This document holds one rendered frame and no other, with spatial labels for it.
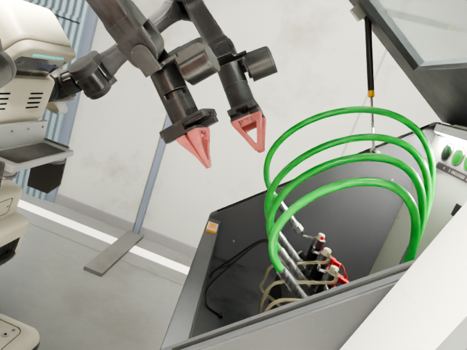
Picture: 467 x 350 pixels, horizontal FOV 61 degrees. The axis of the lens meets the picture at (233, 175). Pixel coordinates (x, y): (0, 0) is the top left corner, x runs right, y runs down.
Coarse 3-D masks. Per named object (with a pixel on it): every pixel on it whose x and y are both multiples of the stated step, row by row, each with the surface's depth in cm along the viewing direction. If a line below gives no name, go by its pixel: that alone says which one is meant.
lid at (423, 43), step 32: (352, 0) 108; (384, 0) 95; (416, 0) 81; (448, 0) 71; (384, 32) 105; (416, 32) 92; (448, 32) 79; (416, 64) 106; (448, 64) 90; (448, 96) 98
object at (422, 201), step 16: (336, 160) 69; (352, 160) 68; (368, 160) 69; (384, 160) 68; (400, 160) 68; (304, 176) 70; (416, 176) 68; (288, 192) 71; (416, 192) 70; (272, 208) 71; (272, 224) 72; (288, 256) 74; (304, 288) 75
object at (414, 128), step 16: (320, 112) 83; (336, 112) 82; (352, 112) 82; (368, 112) 82; (384, 112) 82; (416, 128) 82; (272, 144) 85; (432, 160) 83; (432, 176) 84; (432, 192) 85
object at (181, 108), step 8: (176, 96) 72; (184, 96) 73; (168, 104) 73; (176, 104) 72; (184, 104) 72; (192, 104) 73; (168, 112) 73; (176, 112) 72; (184, 112) 72; (192, 112) 73; (200, 112) 70; (208, 112) 74; (176, 120) 73; (184, 120) 72; (192, 120) 72; (168, 128) 73
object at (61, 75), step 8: (56, 72) 115; (64, 72) 114; (56, 80) 114; (64, 80) 114; (72, 80) 114; (64, 88) 115; (72, 88) 115; (80, 88) 117; (64, 96) 116; (72, 96) 118
